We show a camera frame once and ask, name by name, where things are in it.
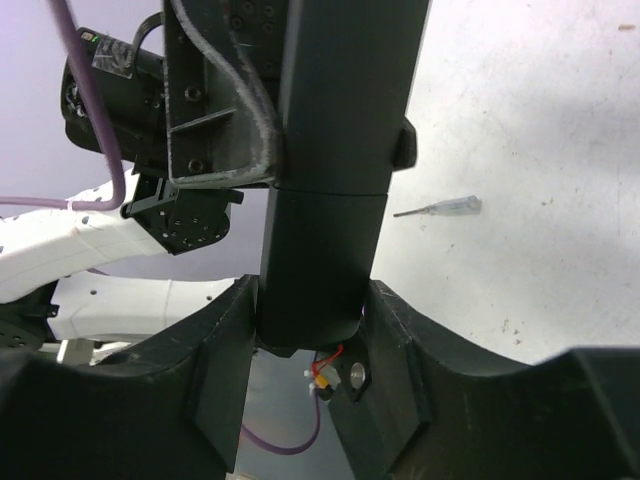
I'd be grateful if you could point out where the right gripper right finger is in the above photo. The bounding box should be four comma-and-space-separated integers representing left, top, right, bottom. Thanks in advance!
329, 281, 639, 479

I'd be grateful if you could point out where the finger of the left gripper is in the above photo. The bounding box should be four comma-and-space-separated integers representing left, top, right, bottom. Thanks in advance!
163, 1, 280, 189

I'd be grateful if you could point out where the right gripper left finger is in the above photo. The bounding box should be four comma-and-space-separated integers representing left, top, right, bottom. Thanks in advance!
1, 275, 256, 479

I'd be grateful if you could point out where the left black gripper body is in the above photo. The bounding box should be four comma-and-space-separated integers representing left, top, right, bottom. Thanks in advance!
221, 0, 290, 90

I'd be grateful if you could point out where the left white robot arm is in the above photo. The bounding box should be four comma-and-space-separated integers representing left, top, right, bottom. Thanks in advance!
1, 1, 287, 351

